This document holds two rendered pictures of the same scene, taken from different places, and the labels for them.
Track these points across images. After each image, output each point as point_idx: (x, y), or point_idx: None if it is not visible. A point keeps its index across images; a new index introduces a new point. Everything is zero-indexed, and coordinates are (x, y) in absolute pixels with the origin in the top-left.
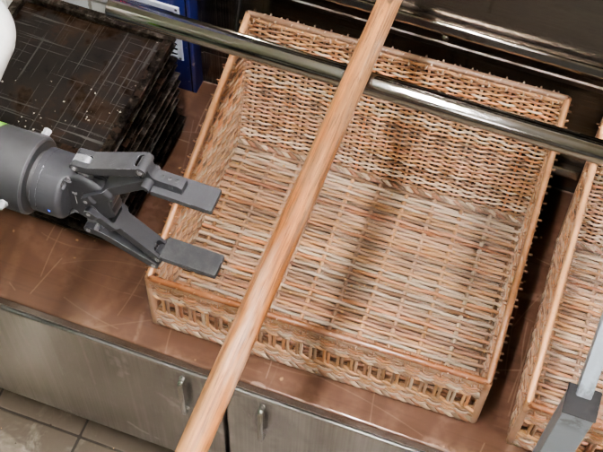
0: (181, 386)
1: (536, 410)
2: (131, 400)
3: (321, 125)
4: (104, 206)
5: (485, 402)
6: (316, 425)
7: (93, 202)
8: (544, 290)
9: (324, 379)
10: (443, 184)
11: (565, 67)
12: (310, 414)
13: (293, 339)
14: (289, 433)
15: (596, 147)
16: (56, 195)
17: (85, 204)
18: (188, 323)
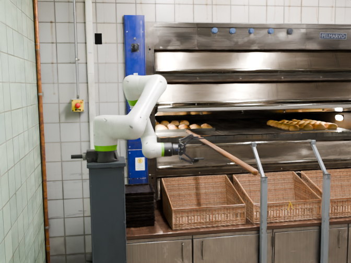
0: (183, 244)
1: (255, 204)
2: None
3: (206, 142)
4: (184, 148)
5: None
6: (215, 241)
7: (183, 146)
8: None
9: (213, 227)
10: (209, 205)
11: (223, 165)
12: (213, 237)
13: (205, 214)
14: (209, 252)
15: (243, 142)
16: (177, 146)
17: (182, 148)
18: (181, 224)
